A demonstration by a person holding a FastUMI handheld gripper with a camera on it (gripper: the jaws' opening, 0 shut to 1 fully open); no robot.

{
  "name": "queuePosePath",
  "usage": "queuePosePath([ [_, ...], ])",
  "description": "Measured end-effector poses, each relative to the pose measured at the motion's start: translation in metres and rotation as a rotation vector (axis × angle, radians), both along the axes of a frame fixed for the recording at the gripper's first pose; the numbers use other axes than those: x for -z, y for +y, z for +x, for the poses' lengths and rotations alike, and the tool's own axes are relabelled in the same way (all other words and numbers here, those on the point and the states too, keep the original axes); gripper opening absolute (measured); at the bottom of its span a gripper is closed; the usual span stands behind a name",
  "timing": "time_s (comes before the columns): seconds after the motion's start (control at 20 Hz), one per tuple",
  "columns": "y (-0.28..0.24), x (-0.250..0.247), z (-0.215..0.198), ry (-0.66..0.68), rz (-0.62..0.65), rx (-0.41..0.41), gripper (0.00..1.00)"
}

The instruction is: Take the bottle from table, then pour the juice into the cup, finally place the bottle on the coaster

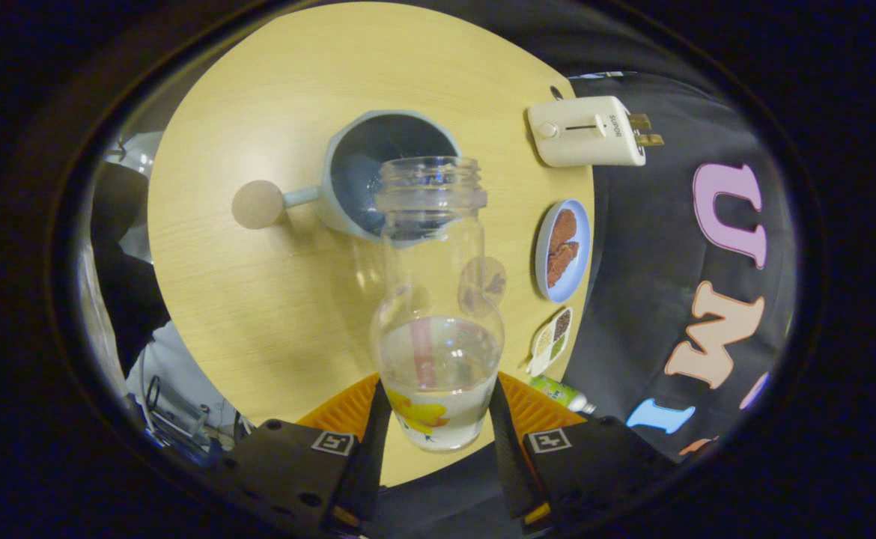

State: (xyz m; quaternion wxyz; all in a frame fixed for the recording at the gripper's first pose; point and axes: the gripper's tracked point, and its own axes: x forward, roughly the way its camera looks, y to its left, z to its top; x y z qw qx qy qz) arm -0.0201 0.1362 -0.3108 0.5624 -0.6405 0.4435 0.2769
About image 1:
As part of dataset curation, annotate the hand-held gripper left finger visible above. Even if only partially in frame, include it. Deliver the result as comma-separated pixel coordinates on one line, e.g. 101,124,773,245
213,372,392,536

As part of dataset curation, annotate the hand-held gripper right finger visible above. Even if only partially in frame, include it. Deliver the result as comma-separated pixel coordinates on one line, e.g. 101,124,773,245
487,371,678,529

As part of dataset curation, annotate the clear glass juice bottle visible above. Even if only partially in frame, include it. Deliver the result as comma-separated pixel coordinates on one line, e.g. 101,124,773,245
369,156,506,454

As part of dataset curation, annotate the light blue cup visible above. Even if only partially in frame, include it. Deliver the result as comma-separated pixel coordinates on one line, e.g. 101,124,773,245
231,109,463,244

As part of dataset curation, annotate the green and white tube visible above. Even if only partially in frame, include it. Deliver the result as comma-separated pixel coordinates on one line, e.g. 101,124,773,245
529,376,597,415

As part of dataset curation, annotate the white divided grain dish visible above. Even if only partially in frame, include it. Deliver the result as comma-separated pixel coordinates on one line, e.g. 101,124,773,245
526,307,575,377

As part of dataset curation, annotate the light wooden table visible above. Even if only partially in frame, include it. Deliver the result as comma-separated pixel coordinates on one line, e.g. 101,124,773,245
147,1,596,487

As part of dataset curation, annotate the brown bread piece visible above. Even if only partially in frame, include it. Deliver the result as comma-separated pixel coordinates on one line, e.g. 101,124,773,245
547,242,580,289
550,209,578,254

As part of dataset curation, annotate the small blue plate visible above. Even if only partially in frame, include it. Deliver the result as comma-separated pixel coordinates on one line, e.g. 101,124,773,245
534,198,591,304

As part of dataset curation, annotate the dark cloth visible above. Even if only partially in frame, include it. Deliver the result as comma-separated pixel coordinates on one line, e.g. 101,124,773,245
91,162,171,375

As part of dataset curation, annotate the white toaster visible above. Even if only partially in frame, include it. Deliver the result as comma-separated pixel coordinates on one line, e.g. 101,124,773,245
527,96,647,168

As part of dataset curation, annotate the metal wire rack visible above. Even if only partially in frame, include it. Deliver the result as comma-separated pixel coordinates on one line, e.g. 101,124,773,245
127,374,222,469

